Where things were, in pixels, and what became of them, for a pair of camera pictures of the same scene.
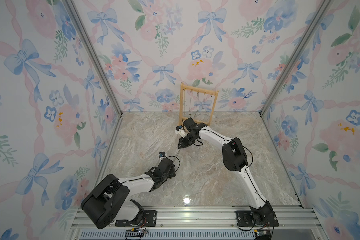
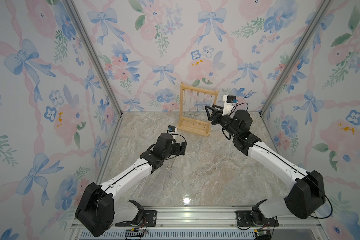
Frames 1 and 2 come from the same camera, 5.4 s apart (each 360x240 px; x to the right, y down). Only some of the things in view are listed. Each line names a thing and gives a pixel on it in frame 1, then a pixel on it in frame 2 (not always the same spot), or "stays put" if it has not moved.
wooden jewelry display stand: (211, 92) stays put
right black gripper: (183, 143) to (217, 113)
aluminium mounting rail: (297, 224) stays put
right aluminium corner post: (322, 11) stays put
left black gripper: (172, 173) to (178, 151)
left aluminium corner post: (94, 56) stays put
